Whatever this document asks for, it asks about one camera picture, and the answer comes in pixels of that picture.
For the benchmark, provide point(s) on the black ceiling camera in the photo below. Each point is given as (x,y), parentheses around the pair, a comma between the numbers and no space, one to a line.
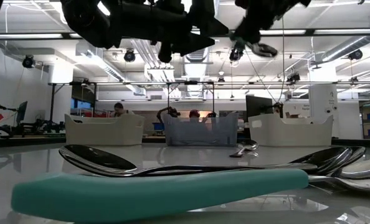
(236,54)
(355,54)
(28,61)
(129,56)

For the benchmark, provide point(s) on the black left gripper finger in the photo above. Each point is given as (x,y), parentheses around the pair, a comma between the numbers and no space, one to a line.
(191,45)
(208,28)

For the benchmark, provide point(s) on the small black monitor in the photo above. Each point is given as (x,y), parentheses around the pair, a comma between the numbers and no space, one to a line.
(22,112)

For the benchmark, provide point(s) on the grey translucent plastic bin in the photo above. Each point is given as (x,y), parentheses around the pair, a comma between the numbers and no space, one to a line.
(200,133)

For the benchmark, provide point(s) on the white rectangular air duct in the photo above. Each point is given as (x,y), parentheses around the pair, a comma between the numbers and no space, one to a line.
(110,70)

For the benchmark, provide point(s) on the person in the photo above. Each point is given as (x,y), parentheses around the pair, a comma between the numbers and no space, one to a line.
(194,113)
(119,109)

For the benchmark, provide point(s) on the ribbed silver air duct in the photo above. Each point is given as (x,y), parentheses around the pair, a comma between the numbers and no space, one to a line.
(197,74)

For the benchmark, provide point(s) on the metal spoons table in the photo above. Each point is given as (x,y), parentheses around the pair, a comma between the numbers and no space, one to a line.
(248,145)

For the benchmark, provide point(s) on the white round column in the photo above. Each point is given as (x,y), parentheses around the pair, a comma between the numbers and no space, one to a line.
(323,99)

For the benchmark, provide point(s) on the black aluminium table frame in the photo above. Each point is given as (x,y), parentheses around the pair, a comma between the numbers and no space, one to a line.
(17,142)

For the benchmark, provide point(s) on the white plastic bin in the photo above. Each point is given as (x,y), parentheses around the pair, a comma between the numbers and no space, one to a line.
(291,133)
(104,132)

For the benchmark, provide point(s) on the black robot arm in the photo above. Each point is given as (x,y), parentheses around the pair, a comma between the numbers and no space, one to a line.
(169,112)

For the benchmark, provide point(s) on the black computer monitor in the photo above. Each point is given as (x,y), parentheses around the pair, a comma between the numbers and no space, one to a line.
(259,107)

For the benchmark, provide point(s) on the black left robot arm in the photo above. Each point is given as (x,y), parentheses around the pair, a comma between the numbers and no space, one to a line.
(88,18)

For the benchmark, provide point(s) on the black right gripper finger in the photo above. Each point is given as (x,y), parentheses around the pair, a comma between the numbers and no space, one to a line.
(248,32)

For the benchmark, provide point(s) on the blue lit screen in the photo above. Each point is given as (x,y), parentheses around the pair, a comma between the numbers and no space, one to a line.
(80,104)

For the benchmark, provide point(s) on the black metal spoon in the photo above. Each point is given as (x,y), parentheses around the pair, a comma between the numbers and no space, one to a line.
(325,158)
(94,160)

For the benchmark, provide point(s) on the small black robot arm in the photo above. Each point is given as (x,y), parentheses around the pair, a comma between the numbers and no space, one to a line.
(45,127)

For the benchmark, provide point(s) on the black workstation frame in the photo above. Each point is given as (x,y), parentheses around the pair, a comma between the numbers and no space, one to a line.
(189,82)

